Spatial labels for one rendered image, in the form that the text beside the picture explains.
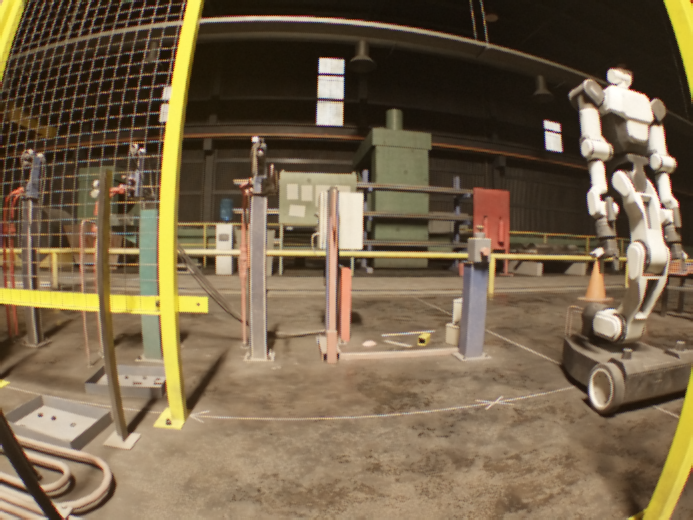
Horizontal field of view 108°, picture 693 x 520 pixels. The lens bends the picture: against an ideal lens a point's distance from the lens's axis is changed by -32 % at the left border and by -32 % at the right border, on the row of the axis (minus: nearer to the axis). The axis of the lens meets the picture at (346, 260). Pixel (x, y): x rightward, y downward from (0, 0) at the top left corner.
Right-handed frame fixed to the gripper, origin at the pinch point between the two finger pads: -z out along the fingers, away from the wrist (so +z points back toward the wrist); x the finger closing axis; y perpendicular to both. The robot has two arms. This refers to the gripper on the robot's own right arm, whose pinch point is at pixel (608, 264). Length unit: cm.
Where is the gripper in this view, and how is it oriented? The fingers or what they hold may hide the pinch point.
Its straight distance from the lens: 160.4
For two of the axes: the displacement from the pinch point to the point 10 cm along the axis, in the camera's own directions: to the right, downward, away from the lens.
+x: -0.4, -1.6, -9.9
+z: 0.3, -9.9, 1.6
